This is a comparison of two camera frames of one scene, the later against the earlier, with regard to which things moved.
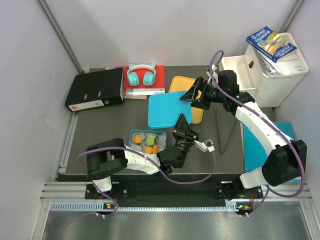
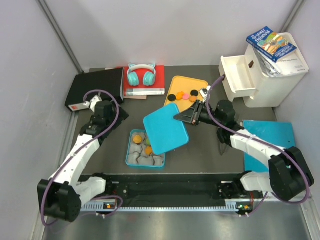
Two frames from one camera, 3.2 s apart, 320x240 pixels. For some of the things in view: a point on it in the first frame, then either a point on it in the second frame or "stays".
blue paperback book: x=270 y=44 stays
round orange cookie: x=137 y=139 stays
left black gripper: x=181 y=127 to x=122 y=116
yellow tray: x=178 y=83 stays
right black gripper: x=200 y=84 to x=191 y=115
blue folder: x=255 y=156 stays
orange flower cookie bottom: x=149 y=150 stays
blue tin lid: x=165 y=109 to x=165 y=133
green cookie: x=150 y=140 stays
